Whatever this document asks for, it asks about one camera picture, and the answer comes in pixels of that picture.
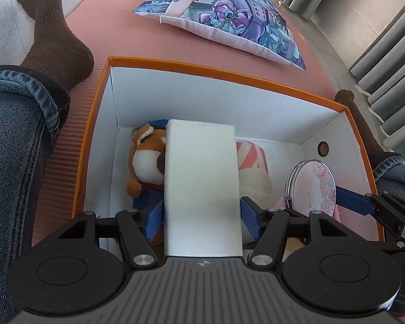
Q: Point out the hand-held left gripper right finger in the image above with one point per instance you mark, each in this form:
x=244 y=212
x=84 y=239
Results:
x=251 y=219

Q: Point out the person's leg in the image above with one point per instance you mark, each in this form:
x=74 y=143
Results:
x=398 y=175
x=17 y=158

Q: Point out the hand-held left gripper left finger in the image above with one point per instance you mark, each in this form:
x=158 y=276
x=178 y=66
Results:
x=155 y=220

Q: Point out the white plush with striped hat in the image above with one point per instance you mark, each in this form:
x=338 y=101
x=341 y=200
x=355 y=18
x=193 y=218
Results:
x=253 y=175

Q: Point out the person's left leg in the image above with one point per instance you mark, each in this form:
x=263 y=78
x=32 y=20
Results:
x=17 y=158

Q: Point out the printed pillow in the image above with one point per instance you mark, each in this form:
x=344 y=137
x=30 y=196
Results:
x=222 y=23

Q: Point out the pink ribbed mat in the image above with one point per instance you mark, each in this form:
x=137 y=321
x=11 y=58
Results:
x=114 y=33

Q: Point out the person's right leg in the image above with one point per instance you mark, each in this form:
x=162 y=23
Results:
x=398 y=175

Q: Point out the orange cardboard box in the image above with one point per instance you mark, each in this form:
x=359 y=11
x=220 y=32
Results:
x=189 y=94

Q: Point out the round compact mirror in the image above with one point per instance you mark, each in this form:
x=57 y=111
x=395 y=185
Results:
x=314 y=185

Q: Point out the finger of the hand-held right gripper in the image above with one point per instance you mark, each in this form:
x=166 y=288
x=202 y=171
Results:
x=352 y=199

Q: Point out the red panda plush toy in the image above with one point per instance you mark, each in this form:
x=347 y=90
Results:
x=145 y=162

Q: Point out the brown sock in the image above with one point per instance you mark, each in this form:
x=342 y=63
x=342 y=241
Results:
x=361 y=121
x=54 y=47

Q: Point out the wide grey curtain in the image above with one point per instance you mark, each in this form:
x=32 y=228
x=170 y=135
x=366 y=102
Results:
x=391 y=91

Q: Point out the white box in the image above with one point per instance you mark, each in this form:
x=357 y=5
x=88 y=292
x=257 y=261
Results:
x=202 y=182

